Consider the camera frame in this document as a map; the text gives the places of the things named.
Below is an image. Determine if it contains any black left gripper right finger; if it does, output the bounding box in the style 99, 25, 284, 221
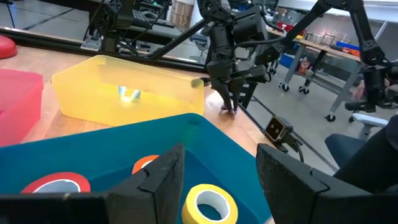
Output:
256, 143, 377, 224

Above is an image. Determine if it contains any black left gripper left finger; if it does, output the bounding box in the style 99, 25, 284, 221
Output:
107, 143, 186, 224

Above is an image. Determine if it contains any red tape roll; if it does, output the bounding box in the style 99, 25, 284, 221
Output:
21, 172, 91, 194

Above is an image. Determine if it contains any pink plastic bin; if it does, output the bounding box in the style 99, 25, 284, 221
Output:
0, 68, 44, 147

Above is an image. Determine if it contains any teal plastic bin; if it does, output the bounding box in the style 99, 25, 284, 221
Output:
0, 113, 273, 224

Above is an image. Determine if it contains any office chair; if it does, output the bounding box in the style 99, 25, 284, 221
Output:
325, 112, 390, 169

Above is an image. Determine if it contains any black two-lens camera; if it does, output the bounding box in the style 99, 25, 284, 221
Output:
264, 116, 304, 163

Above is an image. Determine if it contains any yellow tape roll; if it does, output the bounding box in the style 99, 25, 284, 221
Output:
182, 184, 239, 224

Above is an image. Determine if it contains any orange tape roll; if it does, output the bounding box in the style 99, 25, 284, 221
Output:
132, 154, 160, 175

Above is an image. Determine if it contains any grey wheeled workbench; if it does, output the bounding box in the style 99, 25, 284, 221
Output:
267, 26, 365, 123

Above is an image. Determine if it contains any blue-grey staple remover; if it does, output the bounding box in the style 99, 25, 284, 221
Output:
117, 85, 141, 103

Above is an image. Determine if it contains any purple staple remover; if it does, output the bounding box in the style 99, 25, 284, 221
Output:
220, 104, 239, 114

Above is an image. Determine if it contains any yellow plastic bin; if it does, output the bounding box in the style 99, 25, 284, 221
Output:
51, 55, 205, 127

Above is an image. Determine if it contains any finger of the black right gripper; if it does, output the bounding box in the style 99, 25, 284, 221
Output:
216, 79, 233, 111
231, 79, 247, 112

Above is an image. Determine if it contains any red desk lamp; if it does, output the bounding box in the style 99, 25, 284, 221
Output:
0, 34, 18, 60

